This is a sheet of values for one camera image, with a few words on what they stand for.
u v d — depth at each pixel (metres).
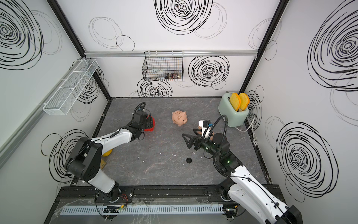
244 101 0.90
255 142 0.96
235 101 0.91
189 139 0.66
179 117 0.95
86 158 0.46
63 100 0.73
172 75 0.88
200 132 0.72
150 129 0.96
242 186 0.49
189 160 0.86
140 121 0.71
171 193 0.75
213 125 0.62
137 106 0.79
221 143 0.56
